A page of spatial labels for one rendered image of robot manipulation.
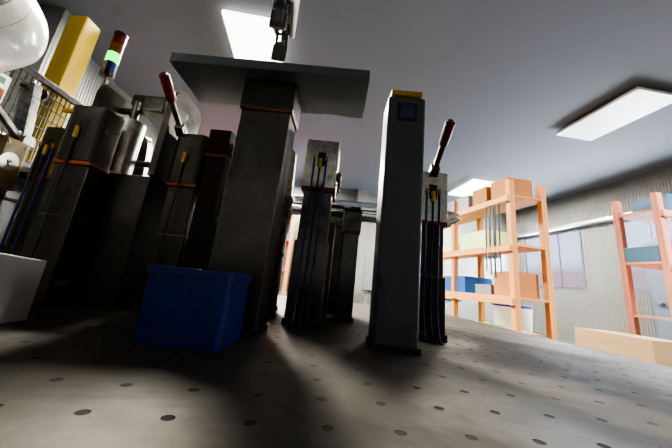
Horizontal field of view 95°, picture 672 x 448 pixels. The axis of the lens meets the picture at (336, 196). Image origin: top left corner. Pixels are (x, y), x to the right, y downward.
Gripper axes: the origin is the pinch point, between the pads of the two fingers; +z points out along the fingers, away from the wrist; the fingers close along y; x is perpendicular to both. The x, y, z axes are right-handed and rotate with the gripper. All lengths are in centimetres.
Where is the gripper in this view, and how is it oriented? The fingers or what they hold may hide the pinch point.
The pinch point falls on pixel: (278, 41)
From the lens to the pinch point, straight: 73.1
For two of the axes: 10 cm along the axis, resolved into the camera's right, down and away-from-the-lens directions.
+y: -1.6, 2.6, 9.5
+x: -9.8, -1.5, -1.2
